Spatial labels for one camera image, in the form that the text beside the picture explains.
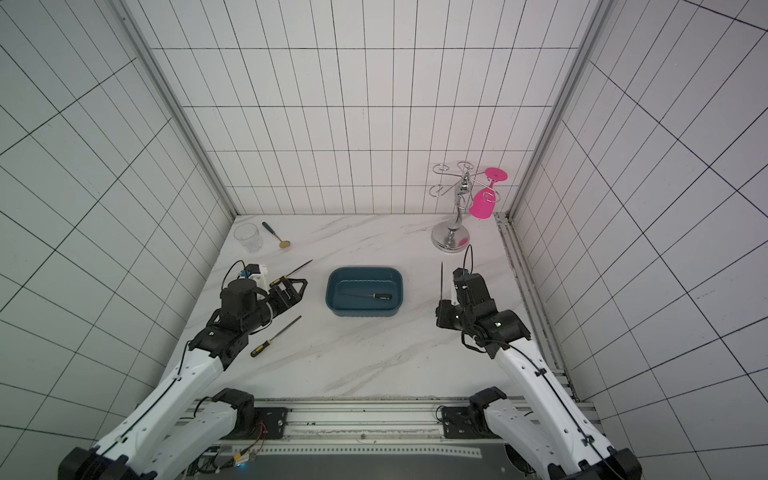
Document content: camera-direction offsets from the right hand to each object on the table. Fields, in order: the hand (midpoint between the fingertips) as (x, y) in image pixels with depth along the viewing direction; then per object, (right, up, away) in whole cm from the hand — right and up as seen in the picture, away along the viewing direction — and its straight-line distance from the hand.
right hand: (428, 310), depth 77 cm
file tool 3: (-46, +6, +23) cm, 52 cm away
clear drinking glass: (-62, +20, +30) cm, 72 cm away
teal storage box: (-18, +2, +17) cm, 25 cm away
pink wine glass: (+22, +31, +22) cm, 44 cm away
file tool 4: (+4, +7, +2) cm, 8 cm away
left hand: (-36, +4, +3) cm, 37 cm away
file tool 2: (-47, -12, +8) cm, 49 cm away
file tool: (-16, 0, +17) cm, 23 cm away
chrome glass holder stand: (+14, +20, +33) cm, 41 cm away
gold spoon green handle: (-51, +17, +33) cm, 63 cm away
